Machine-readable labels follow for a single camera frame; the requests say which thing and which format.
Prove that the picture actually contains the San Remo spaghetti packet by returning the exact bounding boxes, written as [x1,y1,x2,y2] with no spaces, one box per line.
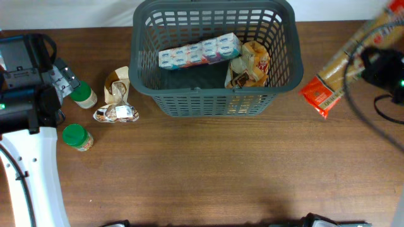
[300,0,403,118]

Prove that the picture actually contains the grey plastic laundry basket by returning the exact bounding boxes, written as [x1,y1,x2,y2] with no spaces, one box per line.
[129,0,304,117]

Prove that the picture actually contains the orange brown snack bag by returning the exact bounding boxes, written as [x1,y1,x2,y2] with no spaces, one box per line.
[224,40,270,89]

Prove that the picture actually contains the Kleenex tissue multipack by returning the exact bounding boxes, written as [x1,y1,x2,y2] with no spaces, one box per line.
[158,33,242,70]

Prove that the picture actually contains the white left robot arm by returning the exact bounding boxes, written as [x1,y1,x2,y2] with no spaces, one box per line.
[1,33,80,226]

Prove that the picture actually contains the green lid jar cream contents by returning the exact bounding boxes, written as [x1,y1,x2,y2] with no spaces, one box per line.
[69,81,98,109]

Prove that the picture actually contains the green lid jar labelled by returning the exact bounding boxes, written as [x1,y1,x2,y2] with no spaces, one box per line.
[62,124,94,151]

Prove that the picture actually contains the crumpled brown paper snack bag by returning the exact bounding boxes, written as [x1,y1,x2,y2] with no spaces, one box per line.
[93,66,140,123]

